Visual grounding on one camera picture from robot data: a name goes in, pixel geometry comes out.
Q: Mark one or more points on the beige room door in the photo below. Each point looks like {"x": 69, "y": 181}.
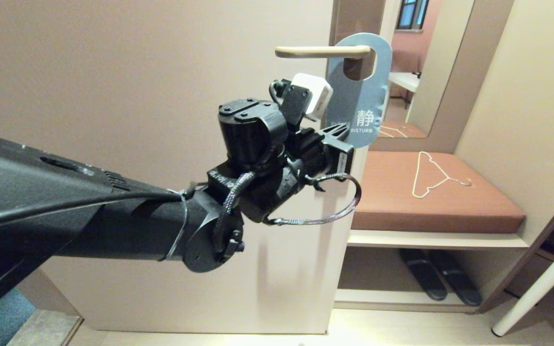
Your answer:
{"x": 113, "y": 72}

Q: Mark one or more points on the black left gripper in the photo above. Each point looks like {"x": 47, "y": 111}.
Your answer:
{"x": 325, "y": 156}

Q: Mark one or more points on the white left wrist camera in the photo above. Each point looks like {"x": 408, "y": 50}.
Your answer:
{"x": 318, "y": 96}

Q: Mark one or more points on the brown bench cushion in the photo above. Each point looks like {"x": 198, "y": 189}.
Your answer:
{"x": 426, "y": 211}

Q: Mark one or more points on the wall mirror with beige frame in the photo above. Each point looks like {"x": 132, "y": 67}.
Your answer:
{"x": 450, "y": 29}

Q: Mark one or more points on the white bench shelf unit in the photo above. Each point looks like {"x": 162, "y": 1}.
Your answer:
{"x": 426, "y": 239}

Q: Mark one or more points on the white table leg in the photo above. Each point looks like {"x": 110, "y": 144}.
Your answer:
{"x": 536, "y": 288}

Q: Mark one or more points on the dark slipper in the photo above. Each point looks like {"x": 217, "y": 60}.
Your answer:
{"x": 426, "y": 278}
{"x": 459, "y": 283}

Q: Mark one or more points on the white door hanger sign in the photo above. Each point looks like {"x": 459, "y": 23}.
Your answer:
{"x": 358, "y": 101}

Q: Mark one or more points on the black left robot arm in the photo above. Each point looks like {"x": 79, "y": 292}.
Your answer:
{"x": 65, "y": 202}

